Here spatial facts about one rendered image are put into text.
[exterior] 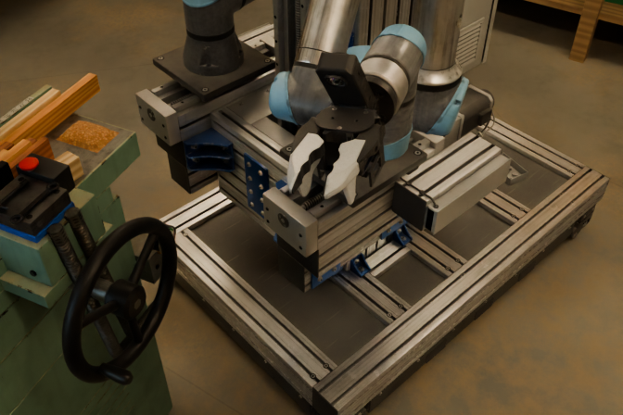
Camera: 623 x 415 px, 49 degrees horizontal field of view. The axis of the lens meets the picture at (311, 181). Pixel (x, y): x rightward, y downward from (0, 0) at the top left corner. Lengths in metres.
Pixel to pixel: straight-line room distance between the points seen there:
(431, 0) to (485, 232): 1.15
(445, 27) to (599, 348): 1.33
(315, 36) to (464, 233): 1.24
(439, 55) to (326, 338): 0.92
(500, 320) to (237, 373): 0.82
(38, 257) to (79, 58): 2.43
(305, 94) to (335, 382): 0.92
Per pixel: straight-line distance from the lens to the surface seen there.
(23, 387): 1.41
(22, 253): 1.16
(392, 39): 0.95
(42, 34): 3.78
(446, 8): 1.18
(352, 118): 0.81
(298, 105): 1.03
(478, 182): 1.55
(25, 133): 1.41
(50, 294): 1.18
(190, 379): 2.07
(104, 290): 1.21
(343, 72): 0.76
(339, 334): 1.87
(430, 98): 1.25
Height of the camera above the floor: 1.72
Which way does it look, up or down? 41 degrees down
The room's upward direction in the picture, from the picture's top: straight up
